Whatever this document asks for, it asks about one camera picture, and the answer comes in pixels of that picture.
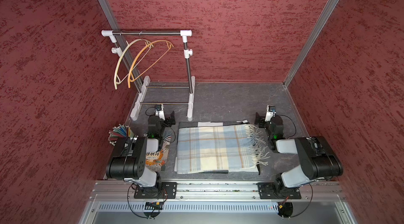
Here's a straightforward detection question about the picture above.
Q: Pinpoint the left aluminium corner post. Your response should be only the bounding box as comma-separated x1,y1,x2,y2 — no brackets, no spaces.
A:
98,0,143,93

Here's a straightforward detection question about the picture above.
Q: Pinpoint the blue cream plaid scarf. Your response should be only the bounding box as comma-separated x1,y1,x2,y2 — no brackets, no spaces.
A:
176,123,271,175

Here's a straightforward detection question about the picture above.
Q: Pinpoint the white and steel clothes rack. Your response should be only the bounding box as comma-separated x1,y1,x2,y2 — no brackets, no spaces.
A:
102,30,196,121

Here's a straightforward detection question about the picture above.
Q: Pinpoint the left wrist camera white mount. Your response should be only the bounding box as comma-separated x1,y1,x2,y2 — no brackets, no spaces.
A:
154,104,165,120

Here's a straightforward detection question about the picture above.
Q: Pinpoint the right aluminium corner post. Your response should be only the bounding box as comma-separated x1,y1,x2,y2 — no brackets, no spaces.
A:
283,0,340,89

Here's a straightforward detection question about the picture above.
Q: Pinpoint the orange plastic hanger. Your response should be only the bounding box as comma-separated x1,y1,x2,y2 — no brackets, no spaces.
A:
127,40,175,89

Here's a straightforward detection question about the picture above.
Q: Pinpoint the aluminium front rail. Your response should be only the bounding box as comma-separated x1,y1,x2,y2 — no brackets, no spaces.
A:
89,179,347,202

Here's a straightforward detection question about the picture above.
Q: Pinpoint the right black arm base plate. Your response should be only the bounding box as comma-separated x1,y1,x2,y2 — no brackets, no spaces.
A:
257,183,302,200

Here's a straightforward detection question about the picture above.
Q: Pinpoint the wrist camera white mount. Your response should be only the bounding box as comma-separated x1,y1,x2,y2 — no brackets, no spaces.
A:
265,105,276,122
154,104,165,120

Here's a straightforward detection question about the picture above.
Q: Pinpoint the green cup with straws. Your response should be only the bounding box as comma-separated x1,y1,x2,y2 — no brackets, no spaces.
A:
108,125,136,146

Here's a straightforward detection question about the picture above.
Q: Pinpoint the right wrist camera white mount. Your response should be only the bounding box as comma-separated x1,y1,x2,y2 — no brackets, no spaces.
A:
265,105,276,122

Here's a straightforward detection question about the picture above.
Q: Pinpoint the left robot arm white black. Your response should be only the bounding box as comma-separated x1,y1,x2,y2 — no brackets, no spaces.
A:
106,112,176,191

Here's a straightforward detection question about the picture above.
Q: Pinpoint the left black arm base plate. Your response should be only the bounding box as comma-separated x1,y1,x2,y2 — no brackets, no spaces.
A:
134,182,178,200

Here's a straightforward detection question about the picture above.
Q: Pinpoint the aluminium corner post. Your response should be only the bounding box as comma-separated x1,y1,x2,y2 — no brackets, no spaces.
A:
283,0,340,89
98,0,143,93

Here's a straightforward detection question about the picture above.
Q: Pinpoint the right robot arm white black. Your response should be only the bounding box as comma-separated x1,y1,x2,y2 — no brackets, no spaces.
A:
254,111,344,191

